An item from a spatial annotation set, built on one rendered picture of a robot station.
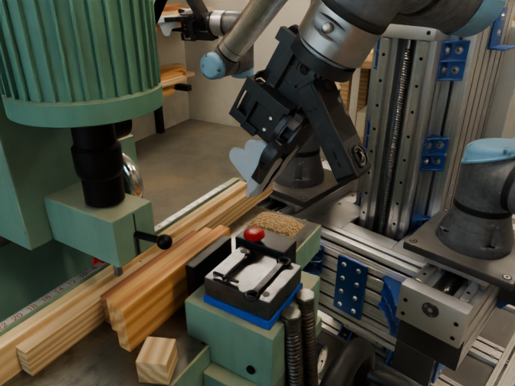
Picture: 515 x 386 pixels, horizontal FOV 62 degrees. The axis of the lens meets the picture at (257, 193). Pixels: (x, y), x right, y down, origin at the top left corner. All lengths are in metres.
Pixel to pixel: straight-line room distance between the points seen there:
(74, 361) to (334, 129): 0.43
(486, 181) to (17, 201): 0.81
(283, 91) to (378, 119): 0.66
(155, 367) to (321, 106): 0.35
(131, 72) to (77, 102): 0.06
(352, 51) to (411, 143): 0.69
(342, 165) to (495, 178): 0.52
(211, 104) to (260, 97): 4.07
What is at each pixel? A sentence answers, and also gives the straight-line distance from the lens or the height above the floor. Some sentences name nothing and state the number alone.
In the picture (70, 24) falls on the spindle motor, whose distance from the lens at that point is 0.47.
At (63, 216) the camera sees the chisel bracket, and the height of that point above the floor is 1.05.
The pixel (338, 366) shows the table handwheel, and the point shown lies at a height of 0.95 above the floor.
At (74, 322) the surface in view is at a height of 0.93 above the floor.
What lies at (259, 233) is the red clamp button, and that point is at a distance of 0.59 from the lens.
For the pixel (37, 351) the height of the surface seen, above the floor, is 0.93.
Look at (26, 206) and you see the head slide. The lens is 0.65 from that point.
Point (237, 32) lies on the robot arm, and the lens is 1.21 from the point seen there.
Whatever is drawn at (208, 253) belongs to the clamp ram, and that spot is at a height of 0.99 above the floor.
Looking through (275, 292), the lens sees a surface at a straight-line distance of 0.53.
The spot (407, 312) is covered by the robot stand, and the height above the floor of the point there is 0.71.
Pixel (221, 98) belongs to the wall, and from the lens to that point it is 4.45.
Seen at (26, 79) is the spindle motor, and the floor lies 1.25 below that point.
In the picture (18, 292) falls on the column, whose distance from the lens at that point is 0.81.
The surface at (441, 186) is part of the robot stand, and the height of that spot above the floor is 0.86.
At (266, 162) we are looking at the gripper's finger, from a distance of 0.48.
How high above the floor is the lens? 1.33
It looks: 26 degrees down
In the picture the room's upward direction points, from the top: straight up
